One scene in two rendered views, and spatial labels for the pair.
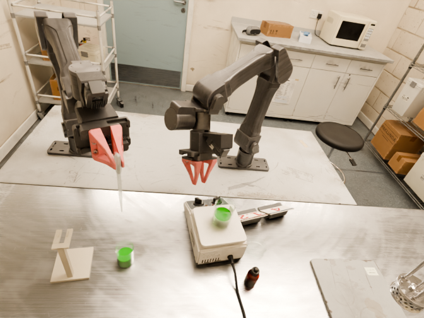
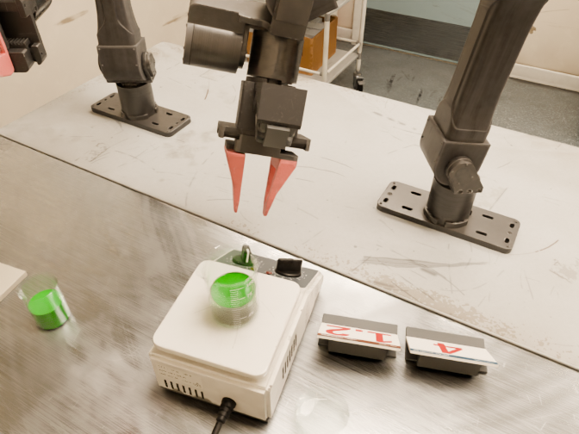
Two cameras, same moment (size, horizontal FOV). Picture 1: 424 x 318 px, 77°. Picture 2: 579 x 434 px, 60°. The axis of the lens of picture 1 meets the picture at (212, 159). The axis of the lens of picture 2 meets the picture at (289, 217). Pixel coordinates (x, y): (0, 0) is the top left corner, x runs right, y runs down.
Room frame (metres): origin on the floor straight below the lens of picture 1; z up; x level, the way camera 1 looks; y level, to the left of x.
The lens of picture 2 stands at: (0.23, -0.30, 1.40)
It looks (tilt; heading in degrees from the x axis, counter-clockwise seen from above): 42 degrees down; 40
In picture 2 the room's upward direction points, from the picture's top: straight up
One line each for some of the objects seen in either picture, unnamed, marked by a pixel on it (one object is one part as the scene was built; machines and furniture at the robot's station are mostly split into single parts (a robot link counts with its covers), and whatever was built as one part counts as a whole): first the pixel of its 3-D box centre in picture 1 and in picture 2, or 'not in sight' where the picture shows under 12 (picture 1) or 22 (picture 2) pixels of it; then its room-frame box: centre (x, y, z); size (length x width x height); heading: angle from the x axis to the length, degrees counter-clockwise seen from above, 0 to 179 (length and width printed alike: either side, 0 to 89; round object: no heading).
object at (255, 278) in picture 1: (253, 275); not in sight; (0.35, -0.15, 0.93); 0.03 x 0.03 x 0.07
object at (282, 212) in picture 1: (275, 208); (448, 345); (0.60, -0.23, 0.92); 0.09 x 0.06 x 0.04; 119
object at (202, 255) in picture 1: (213, 226); (242, 319); (0.46, -0.04, 0.94); 0.22 x 0.13 x 0.08; 21
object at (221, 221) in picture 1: (222, 213); (230, 288); (0.44, -0.05, 1.02); 0.06 x 0.05 x 0.08; 153
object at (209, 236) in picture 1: (218, 224); (230, 313); (0.44, -0.05, 0.98); 0.12 x 0.12 x 0.01; 21
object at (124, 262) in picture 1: (125, 254); (46, 301); (0.34, 0.16, 0.93); 0.04 x 0.04 x 0.06
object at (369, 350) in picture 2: (248, 214); (358, 331); (0.55, -0.14, 0.92); 0.09 x 0.06 x 0.04; 119
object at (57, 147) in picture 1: (78, 141); (136, 97); (0.71, 0.47, 0.94); 0.20 x 0.07 x 0.08; 100
